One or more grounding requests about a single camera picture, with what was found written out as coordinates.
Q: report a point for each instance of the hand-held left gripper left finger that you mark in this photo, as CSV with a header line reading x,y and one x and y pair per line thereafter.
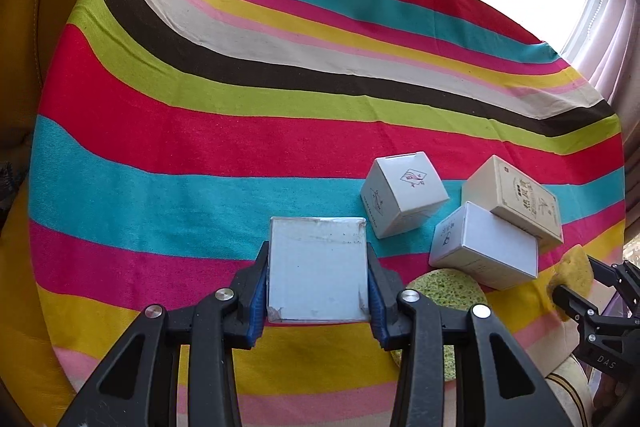
x,y
257,302

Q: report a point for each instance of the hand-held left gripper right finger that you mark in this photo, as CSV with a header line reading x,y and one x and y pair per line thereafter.
x,y
377,307

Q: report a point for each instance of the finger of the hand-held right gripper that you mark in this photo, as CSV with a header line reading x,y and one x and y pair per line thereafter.
x,y
580,309
627,282

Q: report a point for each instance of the yellow sponge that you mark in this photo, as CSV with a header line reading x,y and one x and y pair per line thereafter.
x,y
575,264

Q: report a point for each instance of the silver box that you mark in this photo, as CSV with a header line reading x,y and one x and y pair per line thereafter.
x,y
317,267

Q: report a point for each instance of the green sponge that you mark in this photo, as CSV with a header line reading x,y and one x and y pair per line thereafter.
x,y
440,287

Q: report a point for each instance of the large white box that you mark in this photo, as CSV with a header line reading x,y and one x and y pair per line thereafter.
x,y
500,247

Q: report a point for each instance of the white cube box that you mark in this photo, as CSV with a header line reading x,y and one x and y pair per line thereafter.
x,y
400,202

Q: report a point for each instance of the cream box dark text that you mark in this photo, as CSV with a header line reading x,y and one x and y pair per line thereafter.
x,y
520,197

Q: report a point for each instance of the striped colourful cloth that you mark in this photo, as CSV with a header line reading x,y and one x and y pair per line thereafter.
x,y
200,132

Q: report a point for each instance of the plain beige curtain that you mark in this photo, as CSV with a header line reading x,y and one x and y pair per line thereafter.
x,y
610,47

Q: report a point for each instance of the yellow leather sofa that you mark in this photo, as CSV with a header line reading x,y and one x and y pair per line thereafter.
x,y
50,7

